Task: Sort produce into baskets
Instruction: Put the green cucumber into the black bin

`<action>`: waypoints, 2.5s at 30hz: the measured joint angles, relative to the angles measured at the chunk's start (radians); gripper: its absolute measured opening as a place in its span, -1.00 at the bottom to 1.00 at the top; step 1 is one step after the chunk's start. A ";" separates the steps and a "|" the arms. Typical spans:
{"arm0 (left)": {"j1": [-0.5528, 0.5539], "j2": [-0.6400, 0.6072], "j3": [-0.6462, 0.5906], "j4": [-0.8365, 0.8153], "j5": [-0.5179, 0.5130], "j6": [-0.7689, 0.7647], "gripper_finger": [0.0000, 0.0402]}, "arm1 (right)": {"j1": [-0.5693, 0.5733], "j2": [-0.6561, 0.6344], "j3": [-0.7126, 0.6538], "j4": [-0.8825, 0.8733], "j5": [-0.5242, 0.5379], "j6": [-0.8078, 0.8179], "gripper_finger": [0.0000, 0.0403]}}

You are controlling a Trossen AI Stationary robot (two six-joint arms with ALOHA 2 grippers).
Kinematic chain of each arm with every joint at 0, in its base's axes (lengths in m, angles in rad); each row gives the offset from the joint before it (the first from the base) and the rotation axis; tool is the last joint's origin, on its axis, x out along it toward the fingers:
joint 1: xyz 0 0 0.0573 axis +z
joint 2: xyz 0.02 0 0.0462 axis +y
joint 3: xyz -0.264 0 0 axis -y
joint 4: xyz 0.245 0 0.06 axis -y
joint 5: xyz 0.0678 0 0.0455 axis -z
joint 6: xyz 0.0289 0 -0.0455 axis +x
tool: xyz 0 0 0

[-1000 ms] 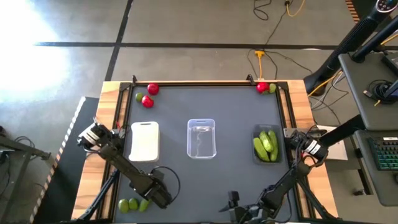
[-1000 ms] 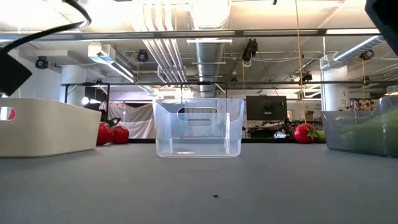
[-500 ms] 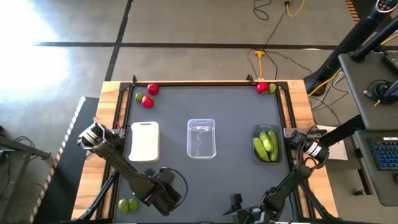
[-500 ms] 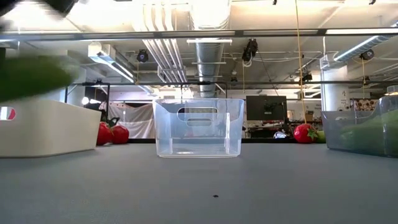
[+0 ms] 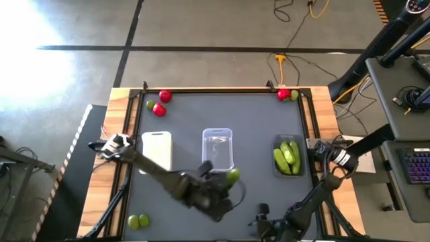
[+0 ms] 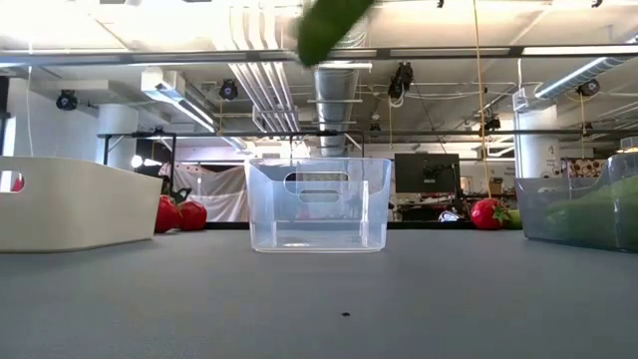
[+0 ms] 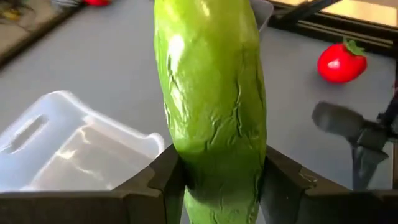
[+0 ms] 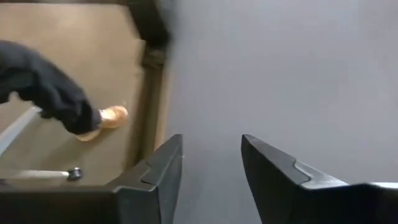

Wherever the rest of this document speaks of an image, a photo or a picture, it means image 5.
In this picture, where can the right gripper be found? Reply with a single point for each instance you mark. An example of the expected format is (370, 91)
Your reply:
(272, 230)

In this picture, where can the green lime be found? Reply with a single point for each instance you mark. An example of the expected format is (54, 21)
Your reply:
(234, 175)
(150, 105)
(144, 220)
(294, 95)
(133, 222)

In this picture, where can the green cucumber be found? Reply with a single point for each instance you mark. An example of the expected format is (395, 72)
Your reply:
(281, 162)
(287, 152)
(295, 156)

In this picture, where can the red tomato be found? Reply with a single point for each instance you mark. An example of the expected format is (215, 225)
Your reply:
(284, 94)
(159, 110)
(165, 96)

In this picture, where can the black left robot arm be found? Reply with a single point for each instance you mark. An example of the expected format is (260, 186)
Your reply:
(151, 168)

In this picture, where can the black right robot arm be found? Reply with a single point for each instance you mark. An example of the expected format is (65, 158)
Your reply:
(319, 191)

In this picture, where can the clear plastic bin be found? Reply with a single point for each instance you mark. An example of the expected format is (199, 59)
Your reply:
(217, 149)

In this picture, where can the white plastic bin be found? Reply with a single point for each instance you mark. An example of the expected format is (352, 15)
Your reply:
(156, 151)

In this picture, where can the grey translucent plastic bin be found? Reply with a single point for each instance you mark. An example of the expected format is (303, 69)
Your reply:
(304, 168)

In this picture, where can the black table clamp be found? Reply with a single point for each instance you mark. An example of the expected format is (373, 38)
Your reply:
(144, 85)
(270, 85)

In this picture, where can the white paper sheet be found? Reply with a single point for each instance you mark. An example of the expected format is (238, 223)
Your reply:
(366, 164)

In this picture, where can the black angled support bar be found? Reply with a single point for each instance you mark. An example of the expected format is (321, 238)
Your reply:
(373, 139)

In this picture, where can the black floor mat striped edge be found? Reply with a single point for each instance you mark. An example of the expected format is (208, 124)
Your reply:
(74, 168)
(381, 10)

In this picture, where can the dark grey desk with keyboard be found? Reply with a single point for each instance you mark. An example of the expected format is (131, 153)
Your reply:
(403, 201)

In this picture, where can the backlit black keyboard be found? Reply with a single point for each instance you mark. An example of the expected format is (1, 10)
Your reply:
(416, 166)

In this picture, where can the black ribbed tower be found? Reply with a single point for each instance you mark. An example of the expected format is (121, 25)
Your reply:
(373, 50)

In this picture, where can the grey metal stand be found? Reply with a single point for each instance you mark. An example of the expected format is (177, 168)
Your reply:
(20, 161)

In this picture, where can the smooth black pole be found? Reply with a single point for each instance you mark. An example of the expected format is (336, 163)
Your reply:
(406, 42)

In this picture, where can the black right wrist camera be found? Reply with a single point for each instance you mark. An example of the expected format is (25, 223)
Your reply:
(263, 209)

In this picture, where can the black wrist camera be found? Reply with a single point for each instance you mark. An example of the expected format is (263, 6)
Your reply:
(263, 209)
(205, 167)

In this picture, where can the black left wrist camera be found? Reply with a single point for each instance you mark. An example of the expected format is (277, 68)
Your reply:
(205, 167)

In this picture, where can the thick black frame strut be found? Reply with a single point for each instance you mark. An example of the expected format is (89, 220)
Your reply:
(341, 218)
(107, 211)

